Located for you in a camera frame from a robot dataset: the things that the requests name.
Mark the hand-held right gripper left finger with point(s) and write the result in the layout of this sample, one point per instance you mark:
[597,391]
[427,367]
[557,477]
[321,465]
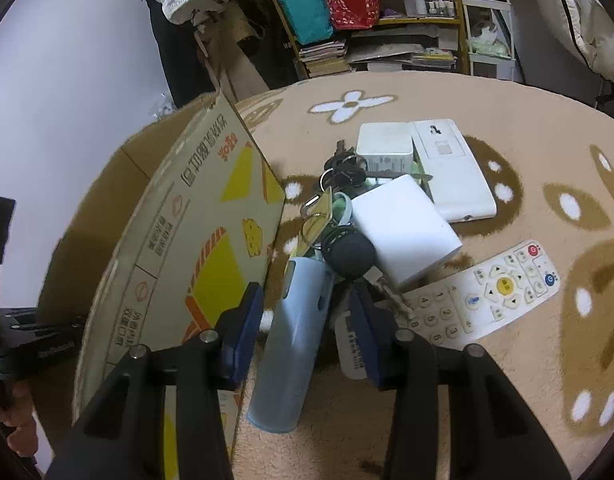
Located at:
[247,332]

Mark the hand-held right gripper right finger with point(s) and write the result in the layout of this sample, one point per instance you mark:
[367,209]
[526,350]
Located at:
[363,332]

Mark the light blue cylinder case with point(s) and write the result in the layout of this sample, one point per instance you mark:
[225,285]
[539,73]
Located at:
[294,340]

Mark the key bunch with black fob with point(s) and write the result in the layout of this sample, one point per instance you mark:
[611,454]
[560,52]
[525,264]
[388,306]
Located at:
[348,256]

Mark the printed cardboard box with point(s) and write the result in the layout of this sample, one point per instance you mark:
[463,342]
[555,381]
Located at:
[207,220]

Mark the person's left hand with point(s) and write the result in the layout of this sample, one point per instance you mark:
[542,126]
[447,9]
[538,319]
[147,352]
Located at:
[22,427]

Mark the white label card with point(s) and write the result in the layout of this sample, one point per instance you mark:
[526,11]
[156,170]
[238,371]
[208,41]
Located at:
[351,355]

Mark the white square box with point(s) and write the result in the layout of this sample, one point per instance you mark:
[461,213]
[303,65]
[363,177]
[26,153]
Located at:
[404,230]

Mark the green oval cartoon board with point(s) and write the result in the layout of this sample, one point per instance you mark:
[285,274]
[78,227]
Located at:
[340,205]

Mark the white remote control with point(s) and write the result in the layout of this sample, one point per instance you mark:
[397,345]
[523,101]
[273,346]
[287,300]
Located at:
[492,292]

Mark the white flat device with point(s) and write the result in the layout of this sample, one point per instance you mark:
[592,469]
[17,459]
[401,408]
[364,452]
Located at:
[454,175]

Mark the small cream box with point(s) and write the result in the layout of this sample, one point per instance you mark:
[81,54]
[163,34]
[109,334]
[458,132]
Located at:
[384,142]

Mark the clear plastic bag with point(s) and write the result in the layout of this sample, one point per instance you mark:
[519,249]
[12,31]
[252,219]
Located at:
[163,106]

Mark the beige hanging coat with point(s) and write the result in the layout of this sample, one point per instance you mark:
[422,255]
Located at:
[232,65]

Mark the stack of books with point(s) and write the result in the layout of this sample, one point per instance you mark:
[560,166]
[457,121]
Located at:
[322,57]

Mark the black hanging garment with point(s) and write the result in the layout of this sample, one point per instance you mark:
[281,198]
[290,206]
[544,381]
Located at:
[177,60]

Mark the pile of papers and cardboard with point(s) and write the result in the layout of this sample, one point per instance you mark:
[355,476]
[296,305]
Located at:
[397,50]

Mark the yellow wooden shelf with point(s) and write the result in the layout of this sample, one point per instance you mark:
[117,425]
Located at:
[464,45]

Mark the teal bag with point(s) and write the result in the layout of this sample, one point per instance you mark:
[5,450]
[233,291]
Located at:
[304,10]

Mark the white metal cart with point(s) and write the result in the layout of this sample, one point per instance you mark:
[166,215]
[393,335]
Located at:
[487,25]

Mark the row of small bottles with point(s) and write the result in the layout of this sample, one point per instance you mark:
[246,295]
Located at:
[440,7]

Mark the white bedding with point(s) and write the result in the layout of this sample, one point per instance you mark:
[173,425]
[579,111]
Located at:
[587,15]

